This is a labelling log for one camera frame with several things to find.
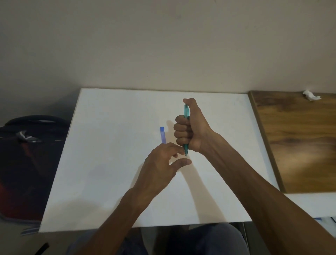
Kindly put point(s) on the person's right hand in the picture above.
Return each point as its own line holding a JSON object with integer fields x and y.
{"x": 194, "y": 128}

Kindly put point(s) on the white tag on bag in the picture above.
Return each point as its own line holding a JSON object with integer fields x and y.
{"x": 26, "y": 137}

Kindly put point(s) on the person's legs in jeans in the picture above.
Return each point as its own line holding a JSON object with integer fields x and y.
{"x": 204, "y": 240}

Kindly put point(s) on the person's right forearm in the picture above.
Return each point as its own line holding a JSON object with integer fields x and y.
{"x": 270, "y": 194}

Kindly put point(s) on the black object on floor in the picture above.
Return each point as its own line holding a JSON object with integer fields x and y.
{"x": 42, "y": 249}

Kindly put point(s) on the brown wooden board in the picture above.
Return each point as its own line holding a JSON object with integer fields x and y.
{"x": 302, "y": 142}

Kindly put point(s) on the crumpled white tissue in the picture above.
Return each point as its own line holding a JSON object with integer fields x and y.
{"x": 309, "y": 95}

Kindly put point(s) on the person's left forearm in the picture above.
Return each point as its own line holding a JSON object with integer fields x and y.
{"x": 110, "y": 226}

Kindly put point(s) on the black and red bag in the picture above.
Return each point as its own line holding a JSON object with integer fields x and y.
{"x": 23, "y": 176}

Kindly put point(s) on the person's left hand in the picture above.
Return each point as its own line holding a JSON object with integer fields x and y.
{"x": 157, "y": 170}

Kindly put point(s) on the teal mechanical pencil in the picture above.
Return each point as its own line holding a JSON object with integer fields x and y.
{"x": 186, "y": 110}

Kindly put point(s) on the striped cloth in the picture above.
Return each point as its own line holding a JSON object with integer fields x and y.
{"x": 30, "y": 231}

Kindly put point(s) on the blue lead case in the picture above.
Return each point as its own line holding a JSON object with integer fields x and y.
{"x": 163, "y": 134}

